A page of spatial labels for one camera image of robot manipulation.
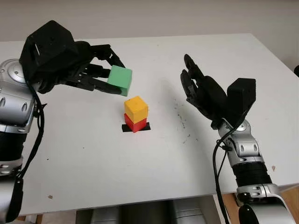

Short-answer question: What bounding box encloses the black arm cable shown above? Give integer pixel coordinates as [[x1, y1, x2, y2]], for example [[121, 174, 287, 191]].
[[212, 125, 244, 224], [4, 78, 48, 224]]

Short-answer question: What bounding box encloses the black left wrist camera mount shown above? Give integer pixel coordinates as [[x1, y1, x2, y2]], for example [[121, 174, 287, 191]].
[[18, 20, 78, 80]]

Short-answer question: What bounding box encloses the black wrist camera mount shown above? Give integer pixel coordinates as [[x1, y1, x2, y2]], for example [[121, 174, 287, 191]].
[[226, 77, 257, 128], [18, 20, 78, 80]]

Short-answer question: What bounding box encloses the yellow wooden cube block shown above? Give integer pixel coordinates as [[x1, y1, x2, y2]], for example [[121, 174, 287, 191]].
[[123, 96, 149, 123]]

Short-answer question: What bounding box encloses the black tape strip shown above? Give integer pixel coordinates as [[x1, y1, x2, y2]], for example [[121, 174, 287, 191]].
[[121, 122, 151, 134]]

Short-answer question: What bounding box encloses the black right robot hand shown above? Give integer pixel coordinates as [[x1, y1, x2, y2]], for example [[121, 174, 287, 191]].
[[179, 54, 232, 129]]

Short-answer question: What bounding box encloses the silver and black robot torso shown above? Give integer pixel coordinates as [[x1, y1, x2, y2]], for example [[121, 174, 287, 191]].
[[76, 197, 214, 224]]

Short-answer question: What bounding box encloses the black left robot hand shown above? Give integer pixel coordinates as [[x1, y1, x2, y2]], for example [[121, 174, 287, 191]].
[[36, 41, 127, 96]]

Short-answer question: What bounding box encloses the red wooden cube block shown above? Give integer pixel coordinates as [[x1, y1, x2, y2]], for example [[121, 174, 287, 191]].
[[123, 113, 148, 133]]

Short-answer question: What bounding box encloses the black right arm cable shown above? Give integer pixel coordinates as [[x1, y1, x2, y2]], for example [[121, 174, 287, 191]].
[[212, 125, 244, 224]]

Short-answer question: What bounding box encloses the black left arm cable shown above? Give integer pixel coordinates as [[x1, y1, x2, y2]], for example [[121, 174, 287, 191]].
[[4, 78, 48, 224]]

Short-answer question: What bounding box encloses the white table leg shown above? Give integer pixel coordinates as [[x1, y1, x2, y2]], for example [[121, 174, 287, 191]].
[[212, 194, 229, 224], [23, 213, 44, 224]]

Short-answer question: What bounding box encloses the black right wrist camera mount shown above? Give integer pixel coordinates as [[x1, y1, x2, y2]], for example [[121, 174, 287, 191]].
[[226, 77, 257, 128]]

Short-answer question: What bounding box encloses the green wooden cube block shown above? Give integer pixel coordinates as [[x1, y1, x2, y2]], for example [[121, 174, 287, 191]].
[[107, 65, 133, 97]]

